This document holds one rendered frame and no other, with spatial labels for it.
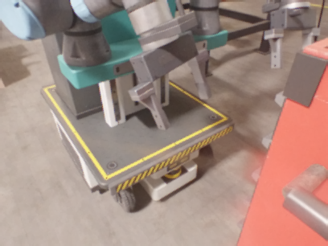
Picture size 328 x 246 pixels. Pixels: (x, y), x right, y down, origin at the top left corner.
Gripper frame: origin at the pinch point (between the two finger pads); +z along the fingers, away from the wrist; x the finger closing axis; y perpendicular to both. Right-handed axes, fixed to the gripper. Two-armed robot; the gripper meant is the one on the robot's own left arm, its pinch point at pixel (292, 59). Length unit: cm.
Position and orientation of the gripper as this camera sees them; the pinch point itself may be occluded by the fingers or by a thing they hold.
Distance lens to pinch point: 83.3
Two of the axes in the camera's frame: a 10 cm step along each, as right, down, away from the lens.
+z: 0.9, 9.7, 2.2
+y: 4.8, 1.5, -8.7
